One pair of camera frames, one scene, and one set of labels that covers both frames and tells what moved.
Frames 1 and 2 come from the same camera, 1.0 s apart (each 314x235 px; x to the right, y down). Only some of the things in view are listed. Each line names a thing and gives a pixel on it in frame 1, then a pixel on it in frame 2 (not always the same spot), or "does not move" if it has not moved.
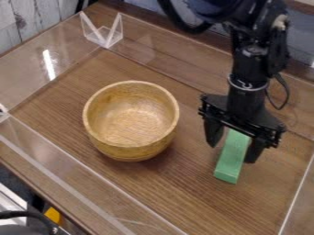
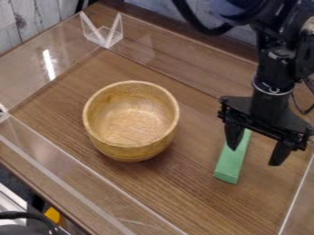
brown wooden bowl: (129, 117) does not move
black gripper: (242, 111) -> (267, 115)
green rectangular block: (231, 156) does not move
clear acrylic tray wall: (69, 185) does not move
